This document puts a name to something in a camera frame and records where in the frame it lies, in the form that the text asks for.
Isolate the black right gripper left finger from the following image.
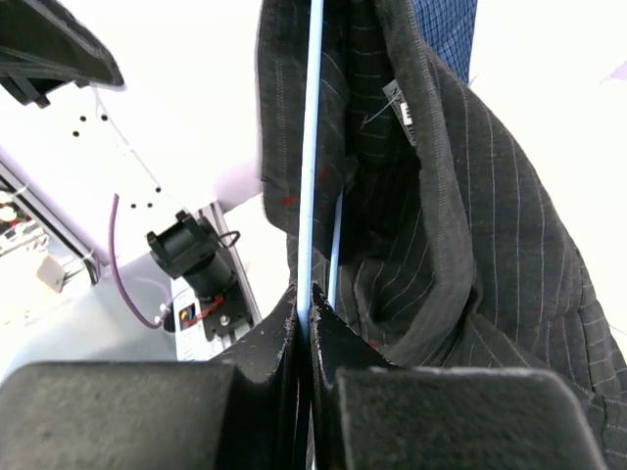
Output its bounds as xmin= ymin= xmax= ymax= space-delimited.
xmin=1 ymin=290 xmax=300 ymax=469

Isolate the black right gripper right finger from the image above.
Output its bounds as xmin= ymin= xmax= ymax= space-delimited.
xmin=311 ymin=288 xmax=605 ymax=469

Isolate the black pinstriped shirt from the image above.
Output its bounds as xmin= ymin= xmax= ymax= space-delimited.
xmin=257 ymin=1 xmax=626 ymax=469

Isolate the light blue wire hanger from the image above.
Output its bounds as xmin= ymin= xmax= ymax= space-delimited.
xmin=296 ymin=0 xmax=344 ymax=470

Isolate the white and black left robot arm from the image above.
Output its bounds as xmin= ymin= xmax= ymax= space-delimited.
xmin=1 ymin=1 xmax=259 ymax=259

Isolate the blue checkered shirt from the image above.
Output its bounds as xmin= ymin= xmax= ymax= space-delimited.
xmin=412 ymin=0 xmax=478 ymax=84

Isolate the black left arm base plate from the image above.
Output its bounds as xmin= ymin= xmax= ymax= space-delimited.
xmin=199 ymin=281 xmax=261 ymax=341

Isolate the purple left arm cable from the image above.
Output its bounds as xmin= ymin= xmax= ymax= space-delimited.
xmin=107 ymin=193 xmax=172 ymax=330

